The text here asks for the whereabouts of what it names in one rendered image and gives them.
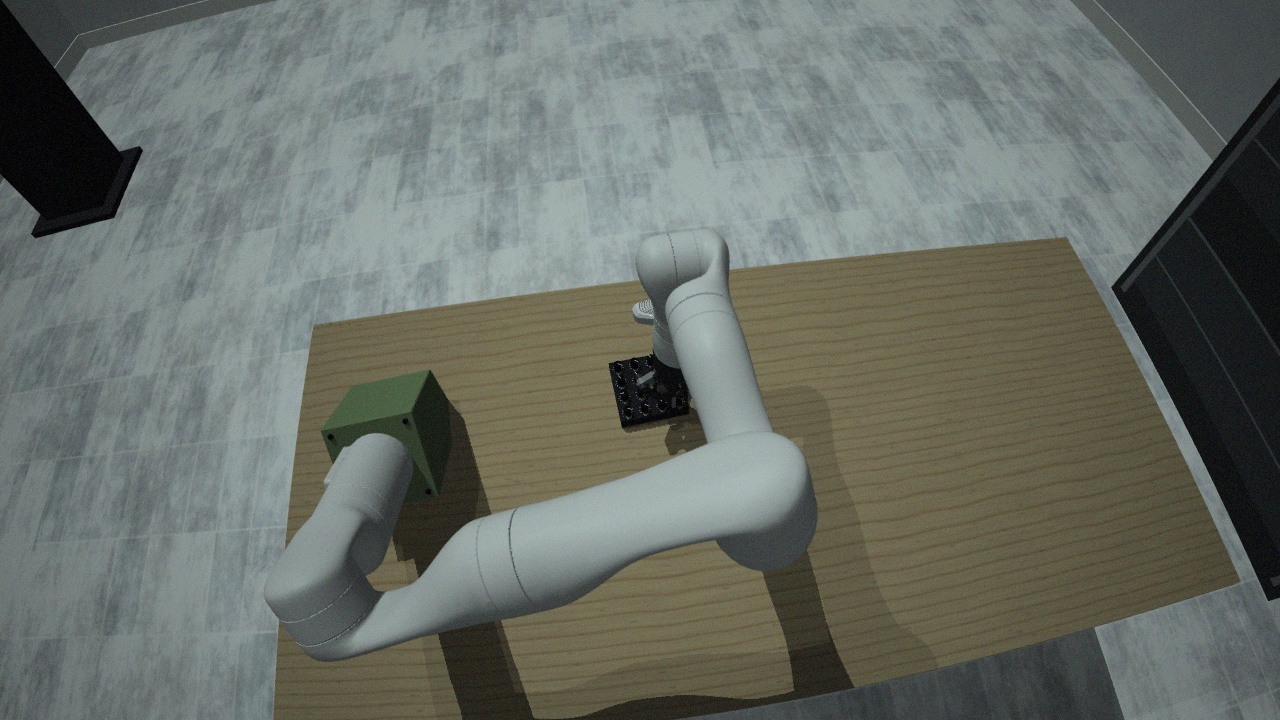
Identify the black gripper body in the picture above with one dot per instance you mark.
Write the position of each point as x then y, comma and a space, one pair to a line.
661, 370

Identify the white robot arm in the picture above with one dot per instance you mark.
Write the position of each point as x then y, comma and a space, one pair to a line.
752, 491

